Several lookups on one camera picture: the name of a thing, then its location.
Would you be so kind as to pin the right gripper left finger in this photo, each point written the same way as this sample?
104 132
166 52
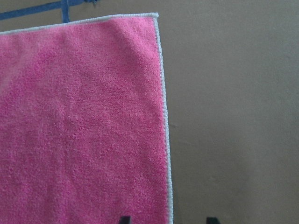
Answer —
125 220

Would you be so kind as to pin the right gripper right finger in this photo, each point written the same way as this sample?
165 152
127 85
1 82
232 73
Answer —
212 220

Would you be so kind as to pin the pink and grey towel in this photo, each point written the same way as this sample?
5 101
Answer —
84 135

